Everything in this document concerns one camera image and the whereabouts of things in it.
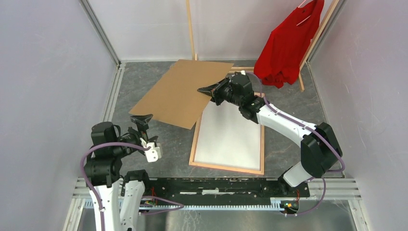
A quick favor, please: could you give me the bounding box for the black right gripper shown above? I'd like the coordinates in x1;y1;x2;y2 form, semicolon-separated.
197;77;242;107

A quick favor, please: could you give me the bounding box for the brown backing board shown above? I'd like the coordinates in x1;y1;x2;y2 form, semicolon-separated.
130;60;233;129

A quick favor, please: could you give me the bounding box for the seascape photo print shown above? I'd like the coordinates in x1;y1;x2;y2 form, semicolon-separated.
193;99;262;170

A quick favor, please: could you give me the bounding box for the pink wooden picture frame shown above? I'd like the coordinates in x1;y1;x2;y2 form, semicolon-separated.
189;92;266;176

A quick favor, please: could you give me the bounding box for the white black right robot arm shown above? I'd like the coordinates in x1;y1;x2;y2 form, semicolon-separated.
197;71;345;196

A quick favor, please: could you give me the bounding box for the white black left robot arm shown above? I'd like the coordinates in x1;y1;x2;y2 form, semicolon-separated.
80;114;162;231

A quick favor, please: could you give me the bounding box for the red t-shirt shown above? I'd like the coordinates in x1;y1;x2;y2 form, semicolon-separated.
254;0;325;89

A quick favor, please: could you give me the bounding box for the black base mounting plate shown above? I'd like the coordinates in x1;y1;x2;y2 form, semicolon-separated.
143;178;310;206

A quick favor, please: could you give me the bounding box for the pink clothes hanger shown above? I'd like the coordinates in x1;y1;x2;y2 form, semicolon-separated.
296;0;317;27

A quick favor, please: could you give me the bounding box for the wooden clothes rack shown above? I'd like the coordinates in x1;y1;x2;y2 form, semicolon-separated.
185;0;344;92

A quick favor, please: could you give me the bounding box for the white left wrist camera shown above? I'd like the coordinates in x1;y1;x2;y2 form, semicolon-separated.
144;142;162;163

